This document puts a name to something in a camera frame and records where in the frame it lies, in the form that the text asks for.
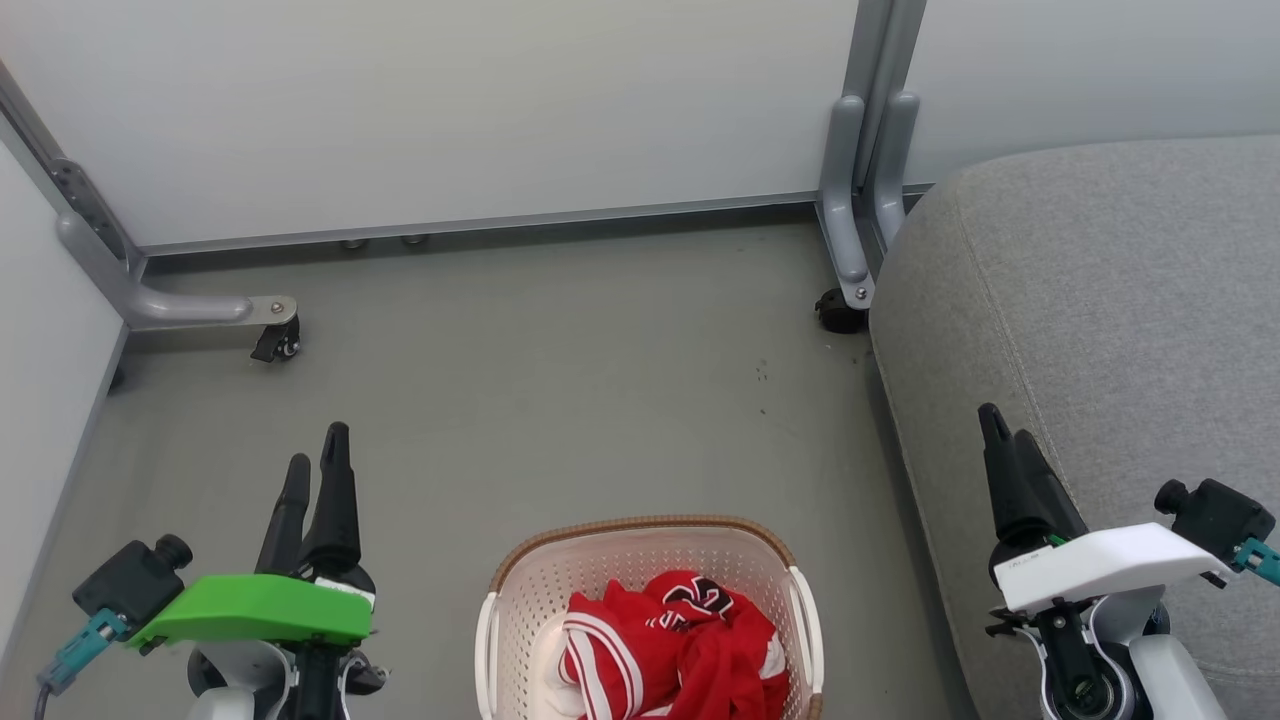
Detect teal left camera cable plug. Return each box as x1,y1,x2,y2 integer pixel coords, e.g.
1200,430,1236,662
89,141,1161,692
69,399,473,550
36,608,131,720

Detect red white sports jersey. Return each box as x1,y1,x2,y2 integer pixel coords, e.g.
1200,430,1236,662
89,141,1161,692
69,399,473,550
558,570,791,720

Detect grey double partition post leg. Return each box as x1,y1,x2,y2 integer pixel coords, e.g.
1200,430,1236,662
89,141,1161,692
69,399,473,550
815,0,927,312

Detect white cloth in basket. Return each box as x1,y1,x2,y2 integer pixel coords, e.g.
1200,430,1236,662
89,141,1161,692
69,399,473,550
524,612,586,720

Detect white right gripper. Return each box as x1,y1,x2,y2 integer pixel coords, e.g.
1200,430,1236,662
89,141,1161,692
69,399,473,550
977,403,1237,615

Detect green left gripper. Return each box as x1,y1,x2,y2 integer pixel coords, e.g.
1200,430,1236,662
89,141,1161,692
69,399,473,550
125,422,377,652

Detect grey curved partition leg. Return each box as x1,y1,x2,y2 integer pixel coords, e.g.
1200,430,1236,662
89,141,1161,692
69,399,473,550
0,62,299,333

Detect teal right camera cable plug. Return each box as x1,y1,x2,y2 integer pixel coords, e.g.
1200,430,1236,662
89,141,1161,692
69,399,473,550
1232,537,1280,588

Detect black castor wheel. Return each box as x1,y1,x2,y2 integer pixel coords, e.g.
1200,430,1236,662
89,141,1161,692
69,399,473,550
814,287,870,335
250,314,302,364

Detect white laundry basket brown rim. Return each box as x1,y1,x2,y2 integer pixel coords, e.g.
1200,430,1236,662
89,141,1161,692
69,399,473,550
474,515,827,720

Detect teal camera cable plug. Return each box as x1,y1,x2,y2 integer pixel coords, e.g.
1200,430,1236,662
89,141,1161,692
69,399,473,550
36,608,131,720
1232,537,1280,588

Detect grey metal partition base rail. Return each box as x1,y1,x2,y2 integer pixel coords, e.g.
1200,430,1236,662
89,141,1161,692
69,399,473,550
138,184,935,259

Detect grey fabric sofa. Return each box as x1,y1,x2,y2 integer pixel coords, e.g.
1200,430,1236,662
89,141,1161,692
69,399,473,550
868,134,1280,720

